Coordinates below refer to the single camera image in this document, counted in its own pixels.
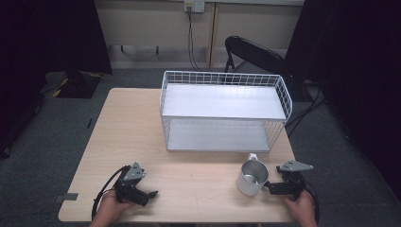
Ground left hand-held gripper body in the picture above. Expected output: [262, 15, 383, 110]
[113, 161, 149, 206]

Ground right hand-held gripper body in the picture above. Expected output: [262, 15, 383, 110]
[275, 159, 315, 201]

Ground silver metal cup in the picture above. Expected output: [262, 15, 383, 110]
[236, 152, 270, 198]

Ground person's right hand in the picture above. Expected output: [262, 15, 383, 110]
[283, 188, 318, 223]

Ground person's left hand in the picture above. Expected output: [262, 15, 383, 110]
[94, 188, 137, 225]

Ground grey floor tape strip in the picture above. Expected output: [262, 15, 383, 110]
[52, 192, 79, 203]

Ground black stand base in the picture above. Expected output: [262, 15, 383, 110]
[56, 69, 102, 99]

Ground black curtain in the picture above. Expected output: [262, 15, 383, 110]
[283, 0, 401, 202]
[0, 0, 113, 159]

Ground black folding chair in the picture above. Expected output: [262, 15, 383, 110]
[223, 35, 296, 87]

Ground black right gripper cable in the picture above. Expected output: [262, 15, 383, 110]
[303, 180, 321, 225]

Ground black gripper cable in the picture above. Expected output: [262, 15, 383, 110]
[91, 165, 131, 221]
[303, 180, 321, 225]

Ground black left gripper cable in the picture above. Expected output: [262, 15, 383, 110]
[91, 165, 131, 221]

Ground black floor cables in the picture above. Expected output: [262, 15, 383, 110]
[284, 79, 330, 137]

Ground white wire shelf rack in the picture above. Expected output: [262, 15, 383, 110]
[159, 70, 294, 154]

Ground black wall socket cable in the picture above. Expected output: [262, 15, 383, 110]
[187, 5, 206, 73]

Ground white wall socket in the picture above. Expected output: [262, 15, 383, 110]
[183, 0, 206, 14]

